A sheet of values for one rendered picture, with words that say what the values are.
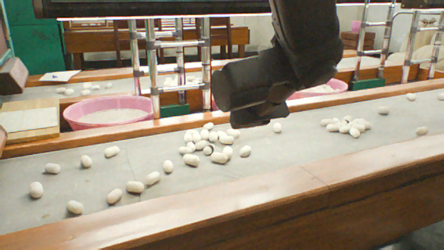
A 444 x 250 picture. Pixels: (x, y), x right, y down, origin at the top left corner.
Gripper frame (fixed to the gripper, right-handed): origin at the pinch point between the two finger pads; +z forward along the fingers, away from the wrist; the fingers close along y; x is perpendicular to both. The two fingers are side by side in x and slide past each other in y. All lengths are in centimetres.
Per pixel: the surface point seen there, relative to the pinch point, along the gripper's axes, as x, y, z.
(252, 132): -3.5, -14.2, 23.0
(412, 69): -30, -128, 56
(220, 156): 3.4, 0.5, 11.9
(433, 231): 46, -124, 79
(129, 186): 6.1, 20.4, 9.2
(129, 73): -54, 4, 80
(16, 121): -21, 42, 38
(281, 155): 5.8, -13.9, 11.9
